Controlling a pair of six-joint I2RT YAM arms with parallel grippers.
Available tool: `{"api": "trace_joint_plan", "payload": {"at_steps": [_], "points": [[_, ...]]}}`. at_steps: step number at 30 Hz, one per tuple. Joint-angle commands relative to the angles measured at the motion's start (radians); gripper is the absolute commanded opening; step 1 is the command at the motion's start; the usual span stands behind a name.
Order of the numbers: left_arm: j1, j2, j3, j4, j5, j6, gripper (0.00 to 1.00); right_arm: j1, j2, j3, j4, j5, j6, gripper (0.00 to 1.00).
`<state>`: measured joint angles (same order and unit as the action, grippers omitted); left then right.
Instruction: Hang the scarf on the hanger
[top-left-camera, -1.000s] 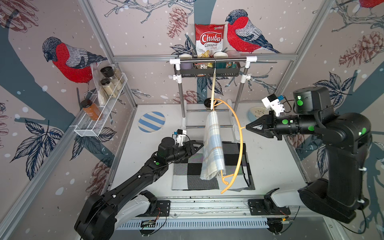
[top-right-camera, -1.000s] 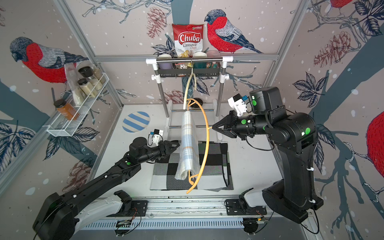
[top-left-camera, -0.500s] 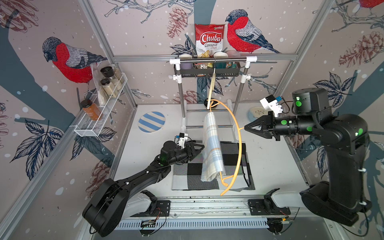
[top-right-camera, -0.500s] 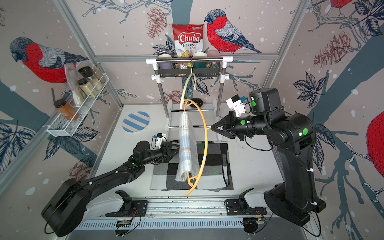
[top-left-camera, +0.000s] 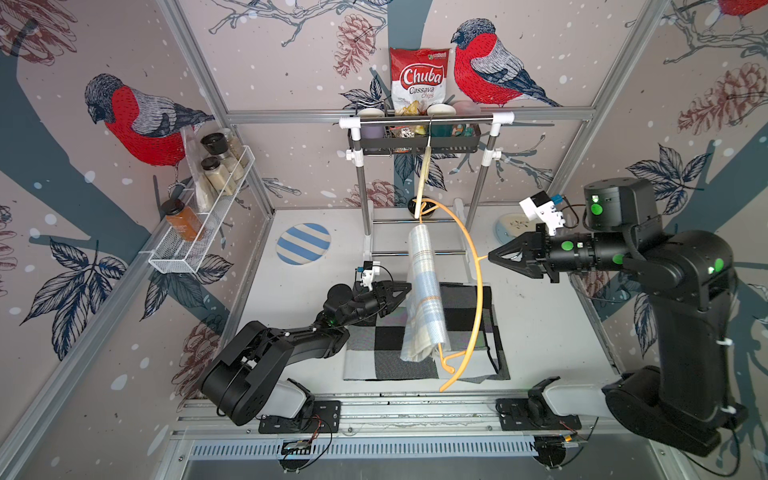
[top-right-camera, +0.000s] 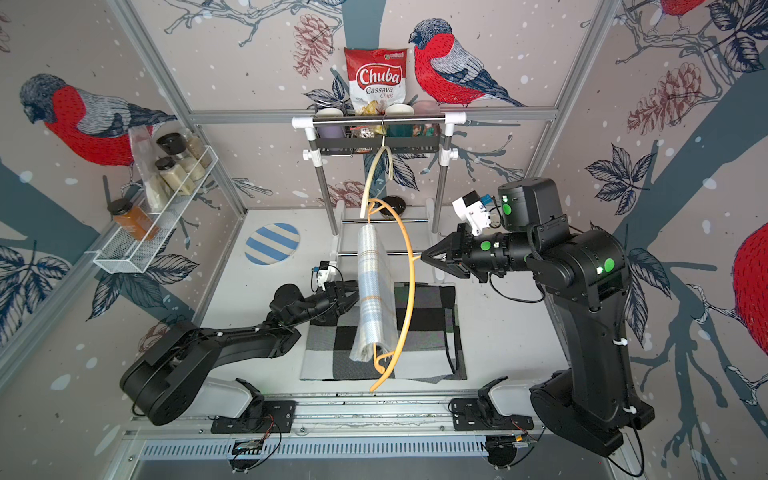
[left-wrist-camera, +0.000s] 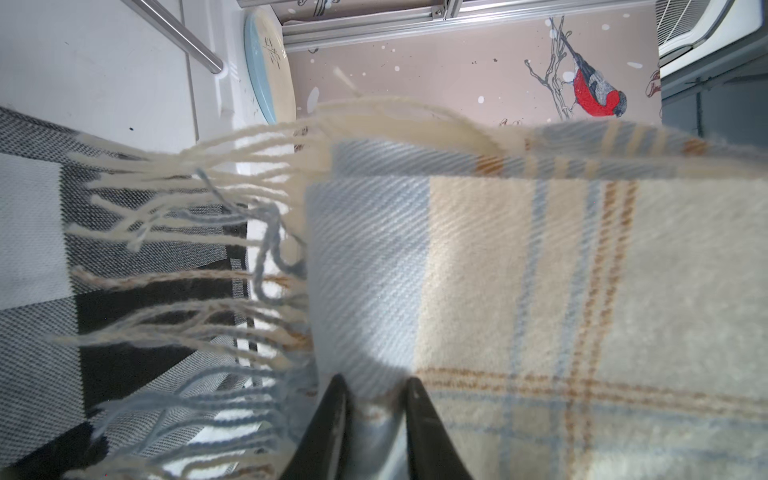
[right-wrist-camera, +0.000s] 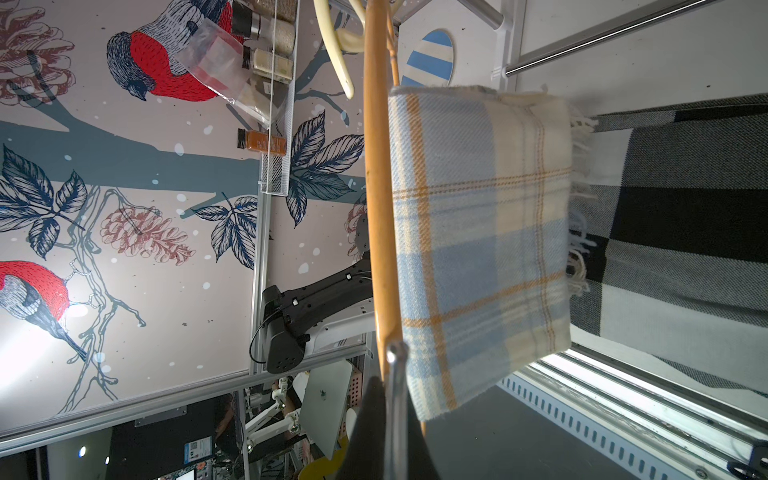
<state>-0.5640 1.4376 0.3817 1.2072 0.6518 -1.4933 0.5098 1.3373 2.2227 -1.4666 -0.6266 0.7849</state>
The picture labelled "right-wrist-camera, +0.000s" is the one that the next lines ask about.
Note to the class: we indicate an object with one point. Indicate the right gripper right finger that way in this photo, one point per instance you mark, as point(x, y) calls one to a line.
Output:
point(396, 436)

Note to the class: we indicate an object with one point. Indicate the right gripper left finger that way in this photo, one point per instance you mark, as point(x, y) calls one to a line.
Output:
point(364, 459)

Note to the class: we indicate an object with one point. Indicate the blue cream plaid scarf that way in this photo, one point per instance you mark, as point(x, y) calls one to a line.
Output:
point(487, 263)

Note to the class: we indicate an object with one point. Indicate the orange wooden hanger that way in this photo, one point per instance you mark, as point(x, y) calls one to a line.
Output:
point(378, 180)

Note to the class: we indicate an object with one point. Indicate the black grey checkered scarf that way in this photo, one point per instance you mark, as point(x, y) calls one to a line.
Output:
point(675, 231)

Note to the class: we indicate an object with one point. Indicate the cream wooden hanger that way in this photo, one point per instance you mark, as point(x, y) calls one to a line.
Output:
point(337, 42)

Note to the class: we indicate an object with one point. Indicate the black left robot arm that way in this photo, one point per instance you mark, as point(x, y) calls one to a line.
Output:
point(283, 333)

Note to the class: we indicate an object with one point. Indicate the orange spice jar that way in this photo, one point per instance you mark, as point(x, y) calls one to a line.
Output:
point(261, 142)

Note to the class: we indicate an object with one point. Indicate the blue striped round plate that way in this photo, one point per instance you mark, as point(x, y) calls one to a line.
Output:
point(431, 63)

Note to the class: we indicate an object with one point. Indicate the black lid spice jar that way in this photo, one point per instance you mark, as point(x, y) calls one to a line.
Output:
point(268, 65)
point(249, 24)

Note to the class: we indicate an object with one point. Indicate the clear plastic bag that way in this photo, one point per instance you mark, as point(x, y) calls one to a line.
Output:
point(215, 58)

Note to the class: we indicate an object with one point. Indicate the white steel clothes rack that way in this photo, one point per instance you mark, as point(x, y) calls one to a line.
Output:
point(508, 24)

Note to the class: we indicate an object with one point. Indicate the white wire spice rack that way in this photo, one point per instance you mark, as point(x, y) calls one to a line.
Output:
point(284, 18)

